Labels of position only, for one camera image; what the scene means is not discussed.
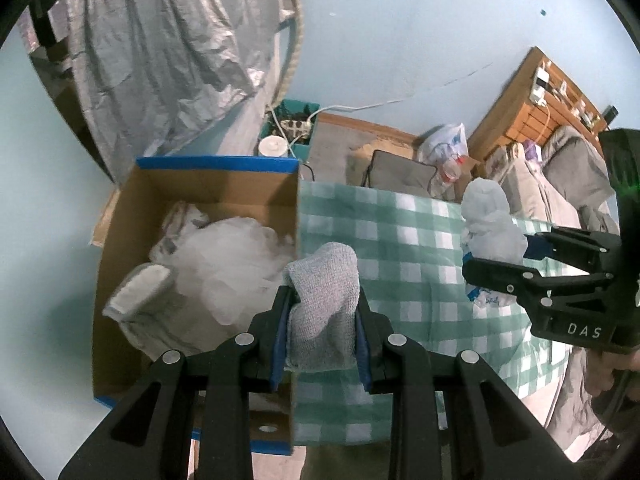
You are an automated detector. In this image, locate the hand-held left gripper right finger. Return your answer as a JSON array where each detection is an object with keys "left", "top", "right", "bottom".
[{"left": 352, "top": 292, "right": 583, "bottom": 480}]

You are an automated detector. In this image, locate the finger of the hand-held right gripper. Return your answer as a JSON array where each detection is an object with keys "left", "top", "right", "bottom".
[
  {"left": 522, "top": 226, "right": 621, "bottom": 281},
  {"left": 462, "top": 256, "right": 616, "bottom": 321}
]

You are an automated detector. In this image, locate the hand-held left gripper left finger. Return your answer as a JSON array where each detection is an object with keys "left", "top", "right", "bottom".
[{"left": 57, "top": 285, "right": 296, "bottom": 480}]

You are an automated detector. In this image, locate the grey towel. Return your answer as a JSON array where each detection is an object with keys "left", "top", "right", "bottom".
[{"left": 282, "top": 241, "right": 361, "bottom": 373}]

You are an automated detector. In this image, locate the white plastic mesh bundle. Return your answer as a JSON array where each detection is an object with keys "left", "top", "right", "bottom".
[{"left": 172, "top": 217, "right": 301, "bottom": 326}]

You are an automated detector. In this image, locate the white grey sock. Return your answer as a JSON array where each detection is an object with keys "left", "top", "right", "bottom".
[{"left": 102, "top": 262, "right": 173, "bottom": 318}]

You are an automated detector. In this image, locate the cardboard box with blue tape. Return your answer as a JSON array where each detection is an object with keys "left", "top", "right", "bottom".
[{"left": 90, "top": 156, "right": 301, "bottom": 456}]

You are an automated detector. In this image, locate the person's right hand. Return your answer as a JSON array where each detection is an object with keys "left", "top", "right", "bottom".
[{"left": 585, "top": 347, "right": 640, "bottom": 401}]

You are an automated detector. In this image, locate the bed with grey bedding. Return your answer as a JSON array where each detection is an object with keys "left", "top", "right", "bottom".
[{"left": 482, "top": 125, "right": 621, "bottom": 241}]

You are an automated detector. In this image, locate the green checkered tablecloth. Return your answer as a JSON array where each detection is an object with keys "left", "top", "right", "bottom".
[{"left": 290, "top": 180, "right": 566, "bottom": 448}]

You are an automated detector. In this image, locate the clear plastic bottle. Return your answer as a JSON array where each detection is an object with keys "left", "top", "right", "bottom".
[{"left": 435, "top": 155, "right": 466, "bottom": 186}]

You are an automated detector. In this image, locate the grey cloth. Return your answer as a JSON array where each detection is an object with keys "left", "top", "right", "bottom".
[{"left": 120, "top": 302, "right": 211, "bottom": 361}]

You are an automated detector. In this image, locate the wooden headboard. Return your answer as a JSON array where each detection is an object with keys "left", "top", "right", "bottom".
[{"left": 467, "top": 46, "right": 613, "bottom": 161}]

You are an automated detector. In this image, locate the dark grey laptop bag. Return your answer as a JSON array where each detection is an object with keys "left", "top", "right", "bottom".
[{"left": 367, "top": 150, "right": 436, "bottom": 197}]

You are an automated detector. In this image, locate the white printed plastic bag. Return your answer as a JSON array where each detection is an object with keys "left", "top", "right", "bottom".
[{"left": 150, "top": 200, "right": 221, "bottom": 261}]

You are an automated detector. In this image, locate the white charger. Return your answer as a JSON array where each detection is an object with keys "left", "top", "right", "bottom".
[{"left": 530, "top": 70, "right": 551, "bottom": 106}]

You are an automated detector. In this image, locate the teal basket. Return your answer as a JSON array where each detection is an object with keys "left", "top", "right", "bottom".
[{"left": 260, "top": 99, "right": 321, "bottom": 161}]

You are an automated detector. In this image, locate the white translucent plastic sheet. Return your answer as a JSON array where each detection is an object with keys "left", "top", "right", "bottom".
[{"left": 195, "top": 85, "right": 288, "bottom": 158}]

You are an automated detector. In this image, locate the white power strip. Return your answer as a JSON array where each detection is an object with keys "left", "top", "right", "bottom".
[{"left": 277, "top": 115, "right": 313, "bottom": 133}]

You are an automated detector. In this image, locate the silver foil cover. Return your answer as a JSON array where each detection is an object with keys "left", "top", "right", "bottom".
[{"left": 62, "top": 0, "right": 296, "bottom": 186}]

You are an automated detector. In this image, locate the white wall cable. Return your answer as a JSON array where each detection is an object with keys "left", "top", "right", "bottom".
[{"left": 312, "top": 87, "right": 421, "bottom": 113}]

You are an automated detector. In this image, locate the rope-wrapped hoop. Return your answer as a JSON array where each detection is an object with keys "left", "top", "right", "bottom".
[{"left": 270, "top": 0, "right": 306, "bottom": 111}]

